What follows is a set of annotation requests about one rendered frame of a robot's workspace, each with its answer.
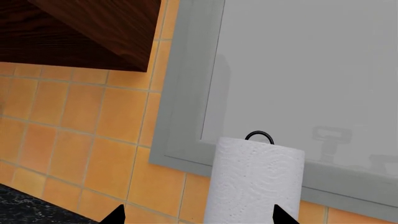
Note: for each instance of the dark wooden wall cabinet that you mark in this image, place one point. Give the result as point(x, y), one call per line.
point(77, 32)

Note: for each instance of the black paper towel holder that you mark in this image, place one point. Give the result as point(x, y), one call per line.
point(259, 135)

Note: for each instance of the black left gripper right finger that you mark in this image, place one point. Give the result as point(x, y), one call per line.
point(282, 217)

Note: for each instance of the grey framed window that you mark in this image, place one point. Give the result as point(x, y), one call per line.
point(280, 93)

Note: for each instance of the white paper towel roll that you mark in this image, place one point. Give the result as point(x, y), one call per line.
point(253, 182)

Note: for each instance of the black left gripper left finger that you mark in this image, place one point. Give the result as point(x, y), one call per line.
point(117, 217)

